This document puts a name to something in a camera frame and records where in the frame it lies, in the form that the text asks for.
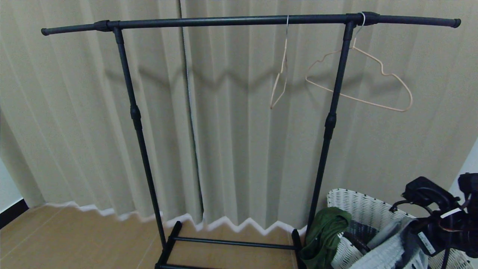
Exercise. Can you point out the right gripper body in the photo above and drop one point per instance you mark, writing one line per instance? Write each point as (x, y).
(435, 235)

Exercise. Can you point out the pale grey shorts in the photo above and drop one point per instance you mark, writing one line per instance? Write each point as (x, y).
(384, 254)

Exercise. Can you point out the pink clothes hanger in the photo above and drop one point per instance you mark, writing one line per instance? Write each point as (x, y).
(286, 45)
(373, 101)

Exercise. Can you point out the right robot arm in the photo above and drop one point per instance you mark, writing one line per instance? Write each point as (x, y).
(466, 231)

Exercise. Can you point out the white laundry basket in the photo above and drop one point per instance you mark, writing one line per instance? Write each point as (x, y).
(358, 205)

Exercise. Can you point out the black clothes rack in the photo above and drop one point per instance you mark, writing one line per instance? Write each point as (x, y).
(224, 20)

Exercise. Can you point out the green garment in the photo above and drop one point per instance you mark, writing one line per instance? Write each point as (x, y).
(325, 231)

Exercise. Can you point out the beige curtain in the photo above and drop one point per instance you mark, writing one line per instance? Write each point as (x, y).
(242, 130)

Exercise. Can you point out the silver curtain wand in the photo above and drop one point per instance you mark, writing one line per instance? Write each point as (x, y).
(189, 89)

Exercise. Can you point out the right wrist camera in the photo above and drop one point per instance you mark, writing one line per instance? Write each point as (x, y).
(425, 190)

